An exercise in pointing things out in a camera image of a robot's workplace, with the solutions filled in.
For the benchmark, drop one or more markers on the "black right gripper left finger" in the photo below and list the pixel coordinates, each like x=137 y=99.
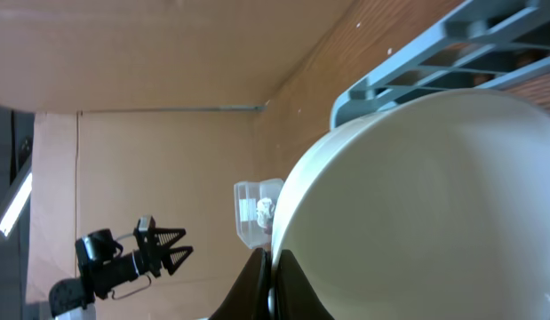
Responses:
x=248 y=297

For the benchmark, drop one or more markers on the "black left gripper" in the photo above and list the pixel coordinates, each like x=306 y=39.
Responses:
x=128 y=267

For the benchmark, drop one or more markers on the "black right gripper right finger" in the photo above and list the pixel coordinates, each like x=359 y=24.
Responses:
x=295 y=298

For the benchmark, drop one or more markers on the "white tissue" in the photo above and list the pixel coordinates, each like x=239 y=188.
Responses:
x=265 y=210

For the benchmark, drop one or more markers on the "white saucer bowl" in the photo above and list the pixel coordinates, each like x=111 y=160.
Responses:
x=437 y=209

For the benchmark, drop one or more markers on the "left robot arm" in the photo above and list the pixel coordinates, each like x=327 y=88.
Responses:
x=103 y=265

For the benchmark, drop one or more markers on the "grey dishwasher rack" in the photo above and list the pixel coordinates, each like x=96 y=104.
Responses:
x=486 y=44

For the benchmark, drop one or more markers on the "clear plastic bin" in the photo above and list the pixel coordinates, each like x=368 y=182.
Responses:
x=246 y=195

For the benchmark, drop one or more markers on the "ceiling light fixture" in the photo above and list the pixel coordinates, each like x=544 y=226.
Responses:
x=15 y=201

